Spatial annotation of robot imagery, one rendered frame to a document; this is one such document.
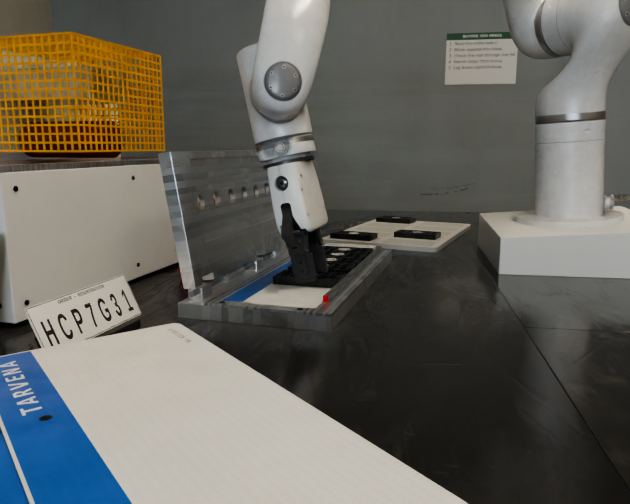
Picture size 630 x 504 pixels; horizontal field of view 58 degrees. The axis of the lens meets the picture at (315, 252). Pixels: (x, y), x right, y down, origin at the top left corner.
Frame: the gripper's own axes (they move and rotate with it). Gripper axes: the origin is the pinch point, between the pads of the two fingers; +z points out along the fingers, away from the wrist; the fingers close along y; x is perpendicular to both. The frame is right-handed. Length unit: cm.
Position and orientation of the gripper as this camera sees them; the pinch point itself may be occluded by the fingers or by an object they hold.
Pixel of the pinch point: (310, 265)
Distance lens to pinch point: 83.2
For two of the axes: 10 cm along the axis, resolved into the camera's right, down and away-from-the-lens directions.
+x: -9.3, 1.5, 3.2
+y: 2.9, -1.8, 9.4
